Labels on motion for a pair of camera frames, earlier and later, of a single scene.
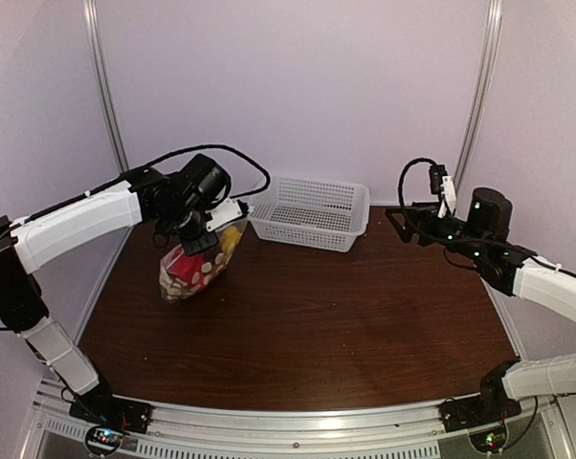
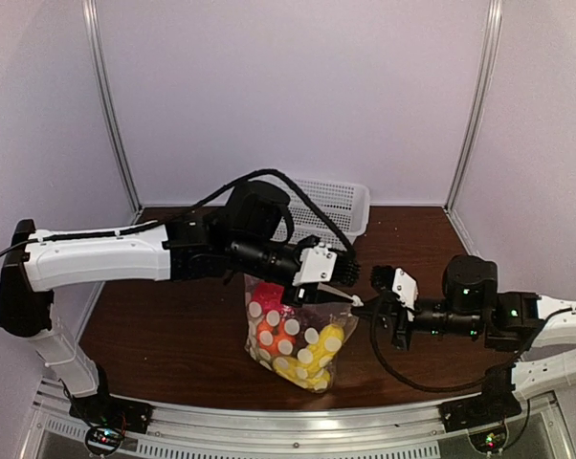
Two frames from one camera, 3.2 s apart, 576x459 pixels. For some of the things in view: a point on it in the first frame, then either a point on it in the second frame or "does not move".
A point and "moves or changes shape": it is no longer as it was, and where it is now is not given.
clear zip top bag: (182, 274) moves or changes shape
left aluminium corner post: (90, 22) does not move
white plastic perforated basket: (309, 213) does not move
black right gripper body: (469, 242) → (455, 324)
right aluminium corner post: (485, 92) does not move
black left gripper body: (186, 224) → (250, 254)
